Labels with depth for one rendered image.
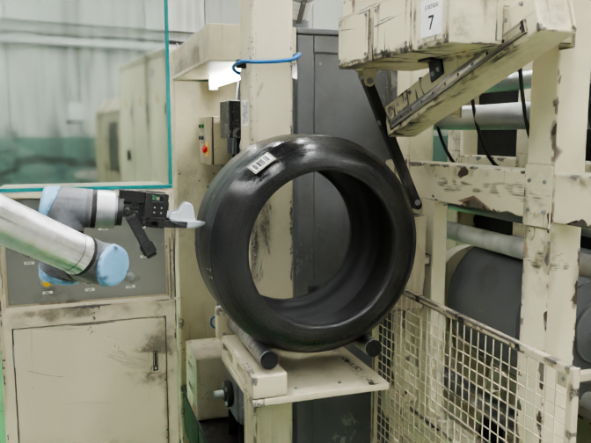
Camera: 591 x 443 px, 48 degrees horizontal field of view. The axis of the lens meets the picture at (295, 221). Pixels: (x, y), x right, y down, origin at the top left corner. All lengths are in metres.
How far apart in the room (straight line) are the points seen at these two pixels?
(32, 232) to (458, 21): 0.95
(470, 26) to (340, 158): 0.42
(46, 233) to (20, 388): 1.03
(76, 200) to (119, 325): 0.79
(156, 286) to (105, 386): 0.36
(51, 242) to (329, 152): 0.67
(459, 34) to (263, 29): 0.67
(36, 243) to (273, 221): 0.82
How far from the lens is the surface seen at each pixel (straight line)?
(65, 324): 2.26
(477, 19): 1.50
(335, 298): 1.93
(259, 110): 1.92
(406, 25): 1.61
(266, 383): 1.65
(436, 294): 2.15
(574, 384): 1.41
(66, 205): 1.55
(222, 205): 1.56
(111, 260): 1.44
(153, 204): 1.58
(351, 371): 1.85
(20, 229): 1.32
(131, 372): 2.31
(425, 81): 1.80
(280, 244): 1.96
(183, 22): 11.12
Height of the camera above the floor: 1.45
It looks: 8 degrees down
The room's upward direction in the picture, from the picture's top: straight up
